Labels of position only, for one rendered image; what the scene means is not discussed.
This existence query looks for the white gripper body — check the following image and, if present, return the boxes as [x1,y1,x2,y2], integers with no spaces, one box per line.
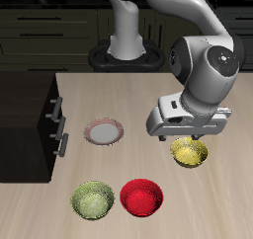
[145,106,233,138]

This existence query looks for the yellow bowl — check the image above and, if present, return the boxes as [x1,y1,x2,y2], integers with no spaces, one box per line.
[169,136,210,169]

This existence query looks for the white plate with pink rim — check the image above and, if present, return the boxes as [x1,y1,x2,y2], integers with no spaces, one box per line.
[83,118,126,147]

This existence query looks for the red bowl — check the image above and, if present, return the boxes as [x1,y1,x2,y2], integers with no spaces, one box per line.
[119,178,165,218]

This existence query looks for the green bowl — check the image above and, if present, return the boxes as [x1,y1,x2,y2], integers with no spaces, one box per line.
[70,180,116,221]

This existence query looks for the dark wooden cabinet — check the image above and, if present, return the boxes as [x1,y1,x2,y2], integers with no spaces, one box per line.
[0,71,70,185]

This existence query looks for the dark kitchen cupboards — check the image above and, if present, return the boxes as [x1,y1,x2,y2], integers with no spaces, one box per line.
[0,0,253,74]

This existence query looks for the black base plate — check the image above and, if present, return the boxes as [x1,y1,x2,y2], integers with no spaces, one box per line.
[87,40,166,70]

